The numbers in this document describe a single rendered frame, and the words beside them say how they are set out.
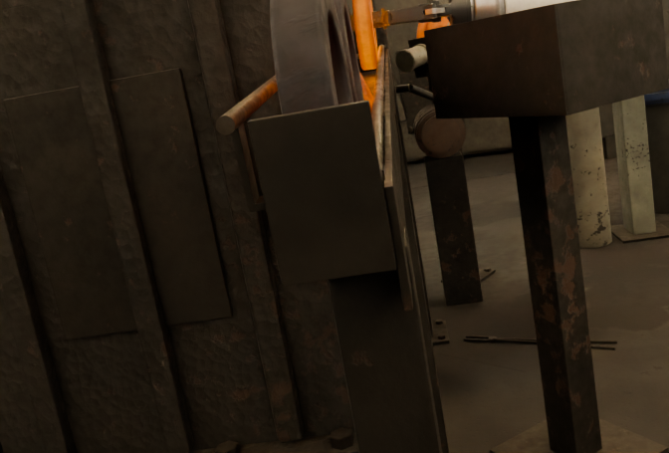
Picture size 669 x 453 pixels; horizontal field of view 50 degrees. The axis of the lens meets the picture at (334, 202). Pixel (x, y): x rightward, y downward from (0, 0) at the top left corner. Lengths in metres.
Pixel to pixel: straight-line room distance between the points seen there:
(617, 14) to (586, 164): 1.30
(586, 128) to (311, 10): 1.87
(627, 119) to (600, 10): 1.38
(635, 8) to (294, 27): 0.67
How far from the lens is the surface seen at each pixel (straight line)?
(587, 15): 0.98
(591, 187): 2.31
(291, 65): 0.44
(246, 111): 0.48
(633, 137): 2.37
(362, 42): 1.37
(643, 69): 1.06
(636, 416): 1.42
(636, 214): 2.42
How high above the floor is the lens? 0.70
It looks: 11 degrees down
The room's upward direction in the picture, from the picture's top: 10 degrees counter-clockwise
